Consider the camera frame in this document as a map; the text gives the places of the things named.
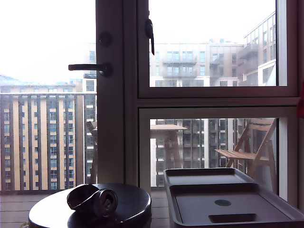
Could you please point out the black drink can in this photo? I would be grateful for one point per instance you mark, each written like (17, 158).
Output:
(95, 202)

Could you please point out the grey recycling bin lid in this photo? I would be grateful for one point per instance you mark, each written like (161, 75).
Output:
(237, 190)

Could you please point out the plastic bin liner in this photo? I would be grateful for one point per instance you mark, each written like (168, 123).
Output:
(23, 225)

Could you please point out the wooden balcony table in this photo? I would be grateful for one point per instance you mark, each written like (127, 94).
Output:
(166, 127)

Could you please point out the wooden folding chair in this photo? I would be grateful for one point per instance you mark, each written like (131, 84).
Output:
(237, 155)
(92, 128)

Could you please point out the round door lock knob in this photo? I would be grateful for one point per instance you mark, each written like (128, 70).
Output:
(105, 38)

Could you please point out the balcony railing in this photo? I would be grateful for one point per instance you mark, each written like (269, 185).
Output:
(47, 94)

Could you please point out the green round sticker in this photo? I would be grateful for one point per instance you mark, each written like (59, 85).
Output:
(222, 202)

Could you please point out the white window frame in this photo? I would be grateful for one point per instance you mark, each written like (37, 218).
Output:
(213, 102)

